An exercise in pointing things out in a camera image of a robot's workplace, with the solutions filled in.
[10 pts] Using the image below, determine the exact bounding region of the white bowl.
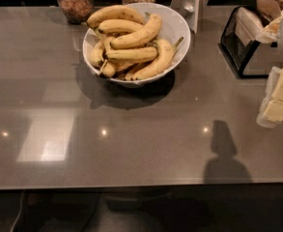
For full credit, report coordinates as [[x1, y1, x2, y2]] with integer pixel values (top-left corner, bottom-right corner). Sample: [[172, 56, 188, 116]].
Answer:
[[82, 3, 191, 88]]

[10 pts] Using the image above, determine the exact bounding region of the lower left yellow banana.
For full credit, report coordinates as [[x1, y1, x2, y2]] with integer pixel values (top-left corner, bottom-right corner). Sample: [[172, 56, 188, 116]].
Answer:
[[99, 60, 117, 78]]

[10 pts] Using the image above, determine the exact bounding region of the left small yellow banana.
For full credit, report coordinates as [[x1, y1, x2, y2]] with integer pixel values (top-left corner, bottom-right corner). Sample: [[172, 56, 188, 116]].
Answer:
[[89, 41, 104, 68]]

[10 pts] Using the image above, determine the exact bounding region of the glass jar with nuts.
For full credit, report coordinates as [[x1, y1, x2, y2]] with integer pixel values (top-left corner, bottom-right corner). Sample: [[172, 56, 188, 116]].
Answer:
[[57, 0, 94, 24]]

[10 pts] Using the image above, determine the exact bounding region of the middle horizontal yellow banana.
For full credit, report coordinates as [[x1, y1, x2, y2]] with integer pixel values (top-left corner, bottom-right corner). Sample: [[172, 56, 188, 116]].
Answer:
[[106, 46, 157, 63]]

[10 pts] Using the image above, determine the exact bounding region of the top yellow banana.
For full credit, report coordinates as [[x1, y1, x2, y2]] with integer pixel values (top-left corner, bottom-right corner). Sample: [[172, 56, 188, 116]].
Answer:
[[86, 5, 145, 28]]

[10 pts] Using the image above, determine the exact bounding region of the right curved yellow banana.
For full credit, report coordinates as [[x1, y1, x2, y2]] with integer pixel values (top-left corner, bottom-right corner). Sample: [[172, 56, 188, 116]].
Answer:
[[132, 37, 184, 80]]

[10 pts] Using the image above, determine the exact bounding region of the white cable under table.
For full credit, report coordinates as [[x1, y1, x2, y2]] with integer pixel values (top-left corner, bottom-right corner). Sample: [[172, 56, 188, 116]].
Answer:
[[9, 190, 27, 232]]

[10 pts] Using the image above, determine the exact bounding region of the diagonal yellow banana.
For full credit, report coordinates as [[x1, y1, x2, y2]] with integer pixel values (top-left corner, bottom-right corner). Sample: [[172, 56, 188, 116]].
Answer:
[[110, 14, 162, 49]]

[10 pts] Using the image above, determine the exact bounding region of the brown cardboard box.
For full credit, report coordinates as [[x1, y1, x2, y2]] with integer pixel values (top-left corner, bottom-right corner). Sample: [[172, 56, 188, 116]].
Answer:
[[256, 0, 281, 21]]

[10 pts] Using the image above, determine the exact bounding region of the black napkin holder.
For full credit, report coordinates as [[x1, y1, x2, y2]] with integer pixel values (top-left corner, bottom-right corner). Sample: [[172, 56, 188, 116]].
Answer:
[[218, 6, 269, 79]]

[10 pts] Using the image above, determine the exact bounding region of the white stand with scoop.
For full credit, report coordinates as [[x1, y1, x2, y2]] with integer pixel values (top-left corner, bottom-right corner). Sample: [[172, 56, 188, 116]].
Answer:
[[170, 0, 208, 34]]

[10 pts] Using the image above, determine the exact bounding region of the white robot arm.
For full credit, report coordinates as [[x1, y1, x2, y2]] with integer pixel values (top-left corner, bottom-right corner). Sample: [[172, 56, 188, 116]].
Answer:
[[256, 13, 283, 128]]

